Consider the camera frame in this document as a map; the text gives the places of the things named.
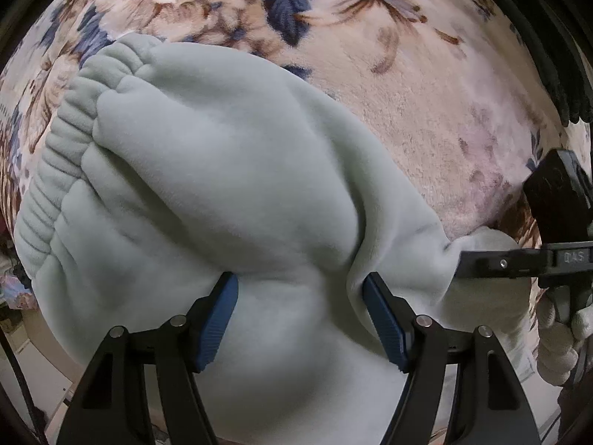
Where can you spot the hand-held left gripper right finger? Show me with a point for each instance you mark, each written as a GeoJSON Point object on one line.
{"type": "Point", "coordinates": [384, 324]}

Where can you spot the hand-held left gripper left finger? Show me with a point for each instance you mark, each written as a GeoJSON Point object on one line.
{"type": "Point", "coordinates": [220, 315]}

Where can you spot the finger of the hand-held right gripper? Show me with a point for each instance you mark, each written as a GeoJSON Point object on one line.
{"type": "Point", "coordinates": [500, 263]}

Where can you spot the pale green fleece pants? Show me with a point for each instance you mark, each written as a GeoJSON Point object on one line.
{"type": "Point", "coordinates": [231, 171]}

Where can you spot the person's right hand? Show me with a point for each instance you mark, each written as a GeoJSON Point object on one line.
{"type": "Point", "coordinates": [563, 347]}

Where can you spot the dark green cloth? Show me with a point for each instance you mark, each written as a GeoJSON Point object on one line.
{"type": "Point", "coordinates": [556, 65]}

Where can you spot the colourful clothes pile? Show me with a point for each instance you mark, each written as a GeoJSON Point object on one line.
{"type": "Point", "coordinates": [14, 282]}

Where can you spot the floral plush blanket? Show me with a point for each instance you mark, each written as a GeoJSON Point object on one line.
{"type": "Point", "coordinates": [370, 55]}

